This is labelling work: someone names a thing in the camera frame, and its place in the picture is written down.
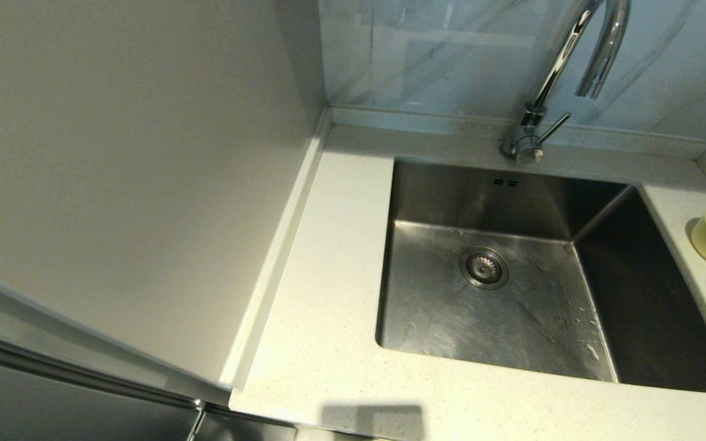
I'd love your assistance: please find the stainless steel sink basin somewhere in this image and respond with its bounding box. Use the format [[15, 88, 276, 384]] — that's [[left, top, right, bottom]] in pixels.
[[375, 157, 706, 396]]

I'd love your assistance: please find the round metal drain strainer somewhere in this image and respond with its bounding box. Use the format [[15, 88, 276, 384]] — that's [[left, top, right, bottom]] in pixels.
[[458, 246, 510, 290]]

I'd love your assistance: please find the chrome gooseneck faucet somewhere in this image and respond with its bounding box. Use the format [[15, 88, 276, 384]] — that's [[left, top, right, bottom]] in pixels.
[[499, 0, 631, 165]]

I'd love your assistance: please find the dark grey cabinet front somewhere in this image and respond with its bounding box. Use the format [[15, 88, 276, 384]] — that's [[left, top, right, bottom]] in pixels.
[[0, 263, 297, 441]]

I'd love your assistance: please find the metal cabinet handle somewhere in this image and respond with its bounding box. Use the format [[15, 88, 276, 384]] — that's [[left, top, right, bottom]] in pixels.
[[185, 401, 207, 441]]

